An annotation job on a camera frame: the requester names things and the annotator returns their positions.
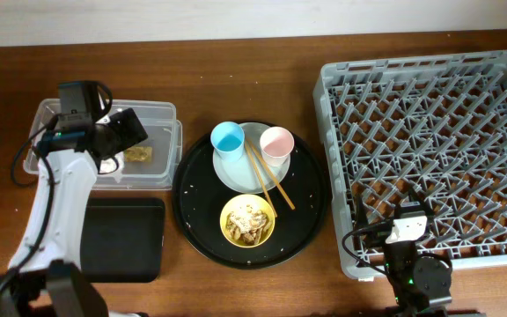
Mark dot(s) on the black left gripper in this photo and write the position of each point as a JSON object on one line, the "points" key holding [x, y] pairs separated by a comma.
{"points": [[132, 129]]}

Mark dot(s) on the wooden chopstick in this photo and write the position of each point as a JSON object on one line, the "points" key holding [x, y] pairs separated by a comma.
{"points": [[274, 179], [249, 152]]}

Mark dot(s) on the gold chopstick wrapper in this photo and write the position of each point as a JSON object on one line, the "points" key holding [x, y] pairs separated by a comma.
{"points": [[138, 154]]}

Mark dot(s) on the grey dishwasher rack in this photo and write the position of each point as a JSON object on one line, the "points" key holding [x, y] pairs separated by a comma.
{"points": [[433, 124]]}

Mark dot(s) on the blue cup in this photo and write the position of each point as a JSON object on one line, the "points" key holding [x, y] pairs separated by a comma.
{"points": [[228, 140]]}

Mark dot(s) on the food leftovers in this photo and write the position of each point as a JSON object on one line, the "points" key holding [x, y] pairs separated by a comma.
{"points": [[248, 224]]}

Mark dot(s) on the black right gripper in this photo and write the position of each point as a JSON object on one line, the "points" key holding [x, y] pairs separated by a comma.
{"points": [[430, 222]]}

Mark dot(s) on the clear plastic bin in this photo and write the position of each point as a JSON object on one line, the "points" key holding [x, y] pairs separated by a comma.
{"points": [[165, 138]]}

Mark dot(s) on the white napkin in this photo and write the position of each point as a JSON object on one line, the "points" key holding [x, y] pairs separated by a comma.
{"points": [[112, 165]]}

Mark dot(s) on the black rectangular tray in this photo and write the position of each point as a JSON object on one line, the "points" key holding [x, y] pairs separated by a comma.
{"points": [[108, 240]]}

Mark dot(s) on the yellow bowl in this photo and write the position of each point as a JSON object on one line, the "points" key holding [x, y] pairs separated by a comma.
{"points": [[242, 200]]}

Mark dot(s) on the right wooden chopstick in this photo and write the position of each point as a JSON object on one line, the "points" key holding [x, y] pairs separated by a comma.
{"points": [[274, 179]]}

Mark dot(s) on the left wooden chopstick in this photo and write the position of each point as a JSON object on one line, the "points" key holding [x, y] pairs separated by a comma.
{"points": [[249, 152]]}

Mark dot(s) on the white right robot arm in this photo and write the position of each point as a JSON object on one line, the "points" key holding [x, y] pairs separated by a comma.
{"points": [[421, 282]]}

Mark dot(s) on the round black tray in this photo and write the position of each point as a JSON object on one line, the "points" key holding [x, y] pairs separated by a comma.
{"points": [[199, 197]]}

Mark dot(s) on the pink cup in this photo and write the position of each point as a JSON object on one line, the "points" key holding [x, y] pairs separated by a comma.
{"points": [[276, 145]]}

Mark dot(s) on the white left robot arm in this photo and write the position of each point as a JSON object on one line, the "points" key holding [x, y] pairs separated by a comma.
{"points": [[44, 277]]}

